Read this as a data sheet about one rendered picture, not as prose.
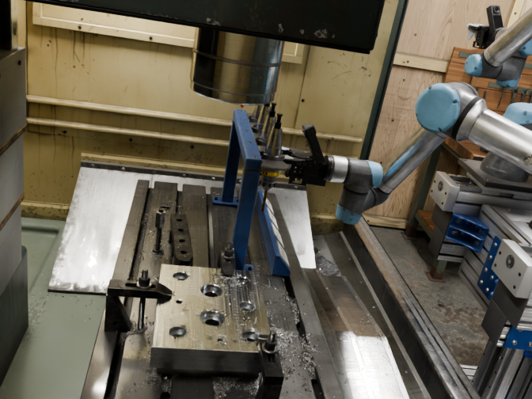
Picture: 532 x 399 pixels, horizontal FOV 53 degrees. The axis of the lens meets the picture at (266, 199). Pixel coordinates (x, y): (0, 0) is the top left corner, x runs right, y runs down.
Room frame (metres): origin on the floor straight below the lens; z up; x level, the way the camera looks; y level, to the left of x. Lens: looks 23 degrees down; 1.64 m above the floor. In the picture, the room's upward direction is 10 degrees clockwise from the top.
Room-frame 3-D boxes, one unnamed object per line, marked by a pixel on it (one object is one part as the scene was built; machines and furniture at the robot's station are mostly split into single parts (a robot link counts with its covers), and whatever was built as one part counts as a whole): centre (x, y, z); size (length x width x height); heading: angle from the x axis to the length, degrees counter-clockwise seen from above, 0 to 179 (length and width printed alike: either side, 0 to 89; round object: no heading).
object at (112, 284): (0.93, 0.22, 0.97); 0.13 x 0.03 x 0.15; 101
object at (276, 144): (1.30, 0.00, 1.26); 0.04 x 0.04 x 0.07
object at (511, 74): (2.00, -0.77, 1.46); 0.11 x 0.08 x 0.11; 111
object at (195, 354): (0.94, 0.07, 0.96); 0.29 x 0.23 x 0.05; 11
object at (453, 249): (1.70, -0.78, 0.89); 0.36 x 0.10 x 0.09; 97
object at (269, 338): (0.79, -0.06, 0.97); 0.13 x 0.03 x 0.15; 11
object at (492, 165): (1.71, -0.76, 1.21); 0.15 x 0.15 x 0.10
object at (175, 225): (1.26, 0.21, 0.93); 0.26 x 0.05 x 0.06; 16
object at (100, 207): (1.61, 0.21, 0.75); 0.89 x 0.70 x 0.26; 101
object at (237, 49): (0.97, 0.10, 1.49); 0.16 x 0.16 x 0.12
